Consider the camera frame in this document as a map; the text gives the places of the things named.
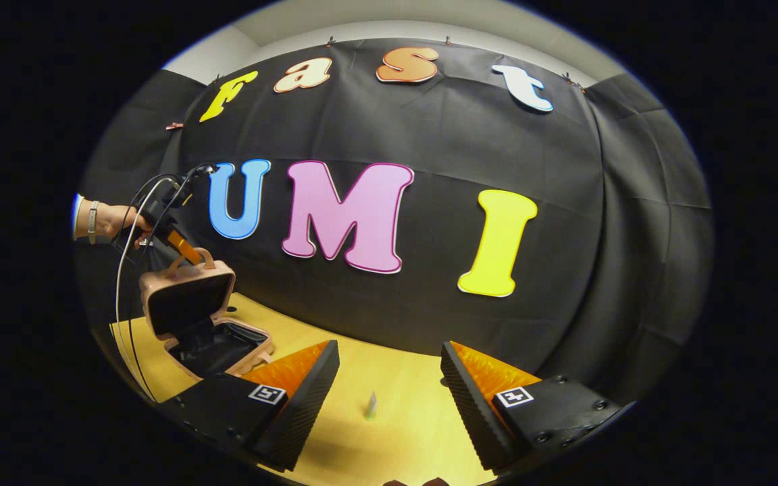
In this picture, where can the black backdrop cloth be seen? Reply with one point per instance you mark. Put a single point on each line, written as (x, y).
(497, 148)

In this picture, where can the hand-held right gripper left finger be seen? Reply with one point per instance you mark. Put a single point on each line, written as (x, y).
(308, 405)

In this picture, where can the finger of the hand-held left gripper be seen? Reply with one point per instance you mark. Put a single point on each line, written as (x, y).
(185, 246)

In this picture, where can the pale wristwatch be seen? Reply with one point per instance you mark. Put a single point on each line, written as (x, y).
(93, 223)

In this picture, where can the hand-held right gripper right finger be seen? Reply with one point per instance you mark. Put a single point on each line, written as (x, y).
(470, 405)

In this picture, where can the white green skin care tube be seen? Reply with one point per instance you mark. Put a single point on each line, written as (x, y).
(371, 407)

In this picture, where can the pink suitcase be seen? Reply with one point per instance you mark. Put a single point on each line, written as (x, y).
(190, 304)

